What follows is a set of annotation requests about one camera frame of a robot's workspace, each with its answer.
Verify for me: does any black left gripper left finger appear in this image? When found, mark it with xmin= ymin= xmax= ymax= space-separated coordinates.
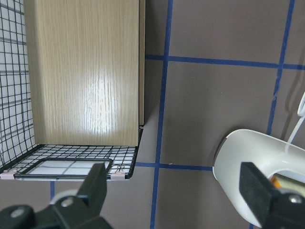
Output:
xmin=0 ymin=163 xmax=111 ymax=229

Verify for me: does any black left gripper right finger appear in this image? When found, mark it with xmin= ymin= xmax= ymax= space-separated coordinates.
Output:
xmin=239 ymin=162 xmax=305 ymax=229

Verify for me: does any white toaster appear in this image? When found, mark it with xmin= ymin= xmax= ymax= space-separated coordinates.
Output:
xmin=213 ymin=129 xmax=305 ymax=229

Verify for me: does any bread slice in toaster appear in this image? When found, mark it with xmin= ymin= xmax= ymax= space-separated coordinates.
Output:
xmin=270 ymin=174 xmax=305 ymax=190

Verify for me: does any white power cord with plug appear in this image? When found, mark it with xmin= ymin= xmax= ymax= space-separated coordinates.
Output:
xmin=287 ymin=89 xmax=305 ymax=144

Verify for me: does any wire basket with wooden shelf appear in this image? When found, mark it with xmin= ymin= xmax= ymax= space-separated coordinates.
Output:
xmin=0 ymin=0 xmax=145 ymax=181

